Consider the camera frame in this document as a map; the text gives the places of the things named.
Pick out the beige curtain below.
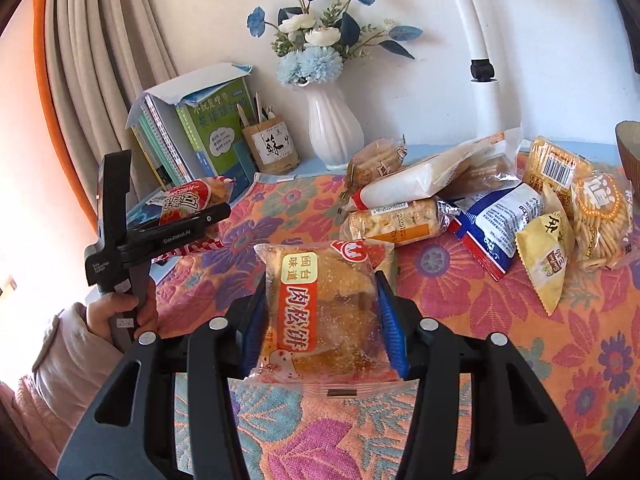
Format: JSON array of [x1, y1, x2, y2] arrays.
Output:
[[45, 0, 178, 171]]

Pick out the floral tablecloth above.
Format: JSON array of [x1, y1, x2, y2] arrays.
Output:
[[125, 147, 640, 480]]

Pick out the yellow snack packet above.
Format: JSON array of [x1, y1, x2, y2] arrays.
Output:
[[515, 185, 576, 317]]

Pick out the white ribbed vase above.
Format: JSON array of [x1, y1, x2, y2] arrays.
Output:
[[295, 81, 366, 172]]

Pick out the brown egg roll packet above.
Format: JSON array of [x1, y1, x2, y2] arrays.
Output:
[[345, 135, 408, 188]]

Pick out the clear stick snack packet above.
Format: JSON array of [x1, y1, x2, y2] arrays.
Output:
[[570, 172, 636, 273]]

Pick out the teal spiral notebook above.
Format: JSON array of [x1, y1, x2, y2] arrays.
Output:
[[131, 97, 193, 191]]

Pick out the person's left hand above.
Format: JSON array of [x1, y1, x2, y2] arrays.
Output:
[[86, 292, 161, 346]]

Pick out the square cracker packet barcode label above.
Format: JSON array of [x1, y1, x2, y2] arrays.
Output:
[[522, 136, 596, 211]]

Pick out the wooden pen holder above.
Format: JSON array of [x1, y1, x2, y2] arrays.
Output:
[[241, 115, 301, 176]]

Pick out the white lamp stand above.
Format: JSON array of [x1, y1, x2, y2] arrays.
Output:
[[440, 0, 525, 146]]

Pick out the orange curtain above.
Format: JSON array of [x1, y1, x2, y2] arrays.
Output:
[[32, 0, 98, 231]]

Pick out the sliced bread loaf bag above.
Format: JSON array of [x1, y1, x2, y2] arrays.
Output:
[[350, 129, 523, 211]]

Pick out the person's left forearm pink sleeve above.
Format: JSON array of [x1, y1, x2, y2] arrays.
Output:
[[0, 302, 126, 466]]

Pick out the blue white artificial flowers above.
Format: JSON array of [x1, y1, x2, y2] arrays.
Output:
[[246, 0, 425, 88]]

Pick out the blue white snack packet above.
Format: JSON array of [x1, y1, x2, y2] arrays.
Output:
[[447, 183, 546, 282]]

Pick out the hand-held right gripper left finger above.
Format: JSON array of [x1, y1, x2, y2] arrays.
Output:
[[56, 280, 268, 480]]

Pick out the clear pastry packet red label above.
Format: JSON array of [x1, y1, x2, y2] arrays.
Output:
[[250, 240, 418, 401]]

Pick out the orange rice cracker packet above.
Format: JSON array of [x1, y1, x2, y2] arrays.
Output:
[[340, 197, 461, 247]]

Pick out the brown ribbed basket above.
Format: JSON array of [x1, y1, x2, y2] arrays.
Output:
[[615, 120, 640, 186]]

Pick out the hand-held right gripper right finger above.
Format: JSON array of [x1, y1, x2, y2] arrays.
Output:
[[375, 270, 588, 480]]

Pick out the red snack packet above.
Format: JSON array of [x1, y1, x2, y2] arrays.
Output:
[[152, 177, 236, 267]]

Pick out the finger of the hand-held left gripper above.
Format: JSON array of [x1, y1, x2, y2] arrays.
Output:
[[192, 203, 232, 233]]

